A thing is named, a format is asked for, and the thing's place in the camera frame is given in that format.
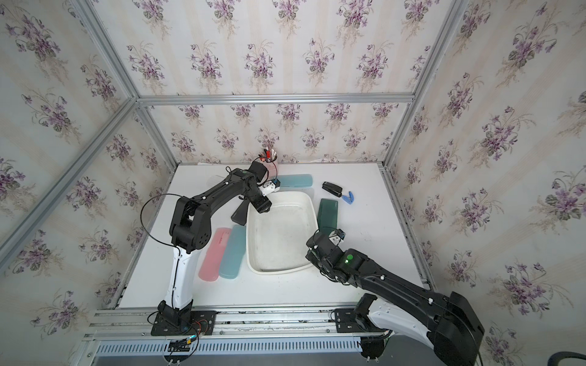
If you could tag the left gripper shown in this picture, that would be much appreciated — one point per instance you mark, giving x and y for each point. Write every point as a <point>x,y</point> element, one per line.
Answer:
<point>263,205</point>

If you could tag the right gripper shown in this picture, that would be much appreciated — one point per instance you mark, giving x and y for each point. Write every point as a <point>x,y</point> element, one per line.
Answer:
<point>309,255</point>

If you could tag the black pencil case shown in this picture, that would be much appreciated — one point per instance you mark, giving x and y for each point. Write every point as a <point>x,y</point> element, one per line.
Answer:
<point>239,217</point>

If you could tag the dark green pencil case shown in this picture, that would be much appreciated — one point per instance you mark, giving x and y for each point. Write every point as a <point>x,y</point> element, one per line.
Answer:
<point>327,215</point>

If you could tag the teal pencil case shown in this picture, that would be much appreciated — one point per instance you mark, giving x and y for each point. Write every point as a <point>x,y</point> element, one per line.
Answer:
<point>296,181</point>

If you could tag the white plastic storage box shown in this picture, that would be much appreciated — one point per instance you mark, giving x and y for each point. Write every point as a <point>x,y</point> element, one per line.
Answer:
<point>276,240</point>

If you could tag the light blue pencil case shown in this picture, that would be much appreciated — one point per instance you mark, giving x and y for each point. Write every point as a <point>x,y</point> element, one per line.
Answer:
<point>234,253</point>

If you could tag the pink pencil case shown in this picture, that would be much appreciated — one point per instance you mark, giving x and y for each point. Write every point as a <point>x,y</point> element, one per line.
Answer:
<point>209,271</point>

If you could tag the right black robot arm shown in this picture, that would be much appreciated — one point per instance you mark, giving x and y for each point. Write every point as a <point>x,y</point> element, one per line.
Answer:
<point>446,323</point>

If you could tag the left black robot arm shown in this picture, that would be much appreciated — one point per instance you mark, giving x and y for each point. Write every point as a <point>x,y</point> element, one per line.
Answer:
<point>191,230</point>

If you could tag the pink pen cup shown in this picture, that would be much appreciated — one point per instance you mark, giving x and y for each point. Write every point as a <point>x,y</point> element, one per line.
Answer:
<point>269,158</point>

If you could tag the black stapler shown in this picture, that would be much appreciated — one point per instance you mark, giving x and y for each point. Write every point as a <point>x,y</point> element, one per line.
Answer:
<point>333,189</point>

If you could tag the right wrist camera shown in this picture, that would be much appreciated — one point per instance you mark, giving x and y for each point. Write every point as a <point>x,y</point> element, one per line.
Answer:
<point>337,236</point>

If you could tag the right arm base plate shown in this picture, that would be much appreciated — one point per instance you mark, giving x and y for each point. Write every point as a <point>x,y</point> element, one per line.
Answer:
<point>347,321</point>

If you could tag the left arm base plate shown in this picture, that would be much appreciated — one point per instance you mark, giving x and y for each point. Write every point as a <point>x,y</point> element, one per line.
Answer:
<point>196,322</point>

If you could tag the aluminium rail base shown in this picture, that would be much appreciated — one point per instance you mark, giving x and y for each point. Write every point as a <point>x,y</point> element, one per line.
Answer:
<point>248,331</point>

